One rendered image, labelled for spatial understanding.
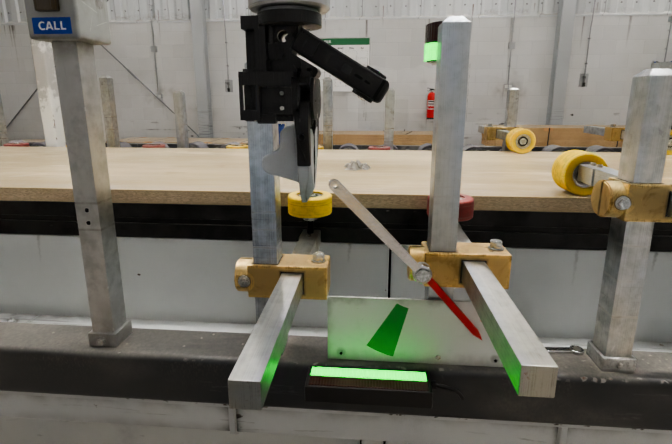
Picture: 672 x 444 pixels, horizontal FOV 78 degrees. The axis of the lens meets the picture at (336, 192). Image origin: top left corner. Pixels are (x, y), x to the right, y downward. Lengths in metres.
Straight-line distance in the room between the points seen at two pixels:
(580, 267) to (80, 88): 0.88
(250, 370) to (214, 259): 0.49
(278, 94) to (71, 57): 0.32
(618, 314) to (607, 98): 8.03
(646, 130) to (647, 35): 8.33
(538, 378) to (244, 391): 0.25
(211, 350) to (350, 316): 0.22
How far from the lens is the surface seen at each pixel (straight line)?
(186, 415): 0.83
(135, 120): 8.88
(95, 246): 0.71
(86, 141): 0.68
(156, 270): 0.95
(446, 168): 0.57
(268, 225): 0.59
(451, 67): 0.56
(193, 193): 0.86
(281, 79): 0.46
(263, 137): 0.57
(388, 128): 1.65
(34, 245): 1.08
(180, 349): 0.72
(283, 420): 0.79
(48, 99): 1.94
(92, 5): 0.69
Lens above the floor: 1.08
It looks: 13 degrees down
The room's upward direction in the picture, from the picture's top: straight up
